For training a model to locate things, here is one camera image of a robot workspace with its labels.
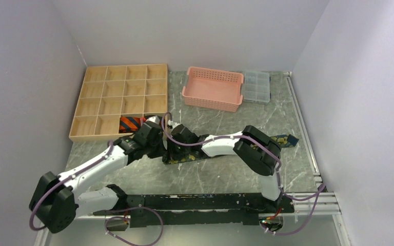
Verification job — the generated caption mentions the orange navy striped tie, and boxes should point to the orange navy striped tie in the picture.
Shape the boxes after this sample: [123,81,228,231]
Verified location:
[119,116,145,133]

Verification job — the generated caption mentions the blue yellow floral tie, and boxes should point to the blue yellow floral tie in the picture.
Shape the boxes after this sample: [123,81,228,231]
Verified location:
[162,134,299,165]

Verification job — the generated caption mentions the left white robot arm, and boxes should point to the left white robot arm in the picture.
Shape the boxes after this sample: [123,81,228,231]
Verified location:
[29,121,165,233]

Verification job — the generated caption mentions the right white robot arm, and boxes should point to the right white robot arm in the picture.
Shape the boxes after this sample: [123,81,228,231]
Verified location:
[162,124,282,213]

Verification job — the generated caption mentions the wooden compartment tray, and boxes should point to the wooden compartment tray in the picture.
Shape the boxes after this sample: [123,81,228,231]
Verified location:
[69,64,168,141]

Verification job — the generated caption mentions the pink plastic basket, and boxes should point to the pink plastic basket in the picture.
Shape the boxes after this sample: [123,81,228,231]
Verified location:
[182,67,244,112]

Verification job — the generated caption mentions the clear plastic organizer box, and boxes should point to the clear plastic organizer box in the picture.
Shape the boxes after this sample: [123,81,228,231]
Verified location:
[241,71,271,104]

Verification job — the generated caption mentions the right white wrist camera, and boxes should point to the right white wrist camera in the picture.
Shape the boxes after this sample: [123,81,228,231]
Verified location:
[166,120,177,129]

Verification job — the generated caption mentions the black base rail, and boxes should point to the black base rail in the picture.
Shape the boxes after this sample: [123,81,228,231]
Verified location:
[94,193,294,228]

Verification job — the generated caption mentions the aluminium frame rail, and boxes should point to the aluminium frame rail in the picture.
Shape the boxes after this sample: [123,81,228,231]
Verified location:
[283,72,341,215]

